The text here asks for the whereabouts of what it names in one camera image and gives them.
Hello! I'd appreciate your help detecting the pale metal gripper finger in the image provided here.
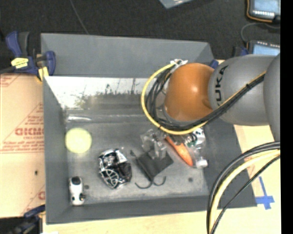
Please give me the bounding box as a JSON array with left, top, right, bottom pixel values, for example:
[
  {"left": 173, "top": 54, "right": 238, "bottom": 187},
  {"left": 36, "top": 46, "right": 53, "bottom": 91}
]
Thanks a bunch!
[
  {"left": 152, "top": 141, "right": 168, "bottom": 159},
  {"left": 140, "top": 131, "right": 153, "bottom": 153}
]

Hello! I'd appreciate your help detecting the orange toy carrot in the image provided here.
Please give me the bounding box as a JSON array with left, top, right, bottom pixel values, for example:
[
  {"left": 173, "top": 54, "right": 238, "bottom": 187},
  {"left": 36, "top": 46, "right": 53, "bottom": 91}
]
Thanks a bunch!
[{"left": 165, "top": 135, "right": 194, "bottom": 168}]

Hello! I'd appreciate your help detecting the clear plastic bottle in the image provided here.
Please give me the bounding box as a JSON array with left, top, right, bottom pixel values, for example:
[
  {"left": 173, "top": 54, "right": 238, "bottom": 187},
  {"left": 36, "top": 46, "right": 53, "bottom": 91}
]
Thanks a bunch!
[{"left": 188, "top": 140, "right": 209, "bottom": 169}]

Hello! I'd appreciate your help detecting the black and white crumpled packet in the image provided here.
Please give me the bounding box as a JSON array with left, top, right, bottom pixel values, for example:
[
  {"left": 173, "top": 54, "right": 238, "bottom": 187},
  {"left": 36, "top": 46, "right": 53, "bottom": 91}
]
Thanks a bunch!
[{"left": 97, "top": 148, "right": 133, "bottom": 190}]

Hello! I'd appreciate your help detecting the yellow ball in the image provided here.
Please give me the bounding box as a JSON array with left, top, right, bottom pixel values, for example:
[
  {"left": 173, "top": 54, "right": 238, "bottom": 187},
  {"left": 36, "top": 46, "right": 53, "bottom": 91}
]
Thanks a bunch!
[{"left": 64, "top": 127, "right": 93, "bottom": 154}]

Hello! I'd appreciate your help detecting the grey metal bin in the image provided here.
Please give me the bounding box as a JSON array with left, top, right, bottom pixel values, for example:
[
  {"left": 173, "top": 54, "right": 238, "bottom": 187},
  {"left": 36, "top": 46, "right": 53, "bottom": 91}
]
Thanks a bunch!
[{"left": 40, "top": 33, "right": 257, "bottom": 224}]

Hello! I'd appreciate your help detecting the brown cardboard board red print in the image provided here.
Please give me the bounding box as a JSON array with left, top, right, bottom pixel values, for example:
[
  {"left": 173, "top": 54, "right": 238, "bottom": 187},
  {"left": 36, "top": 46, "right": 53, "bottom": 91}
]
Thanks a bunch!
[{"left": 0, "top": 73, "right": 47, "bottom": 219}]

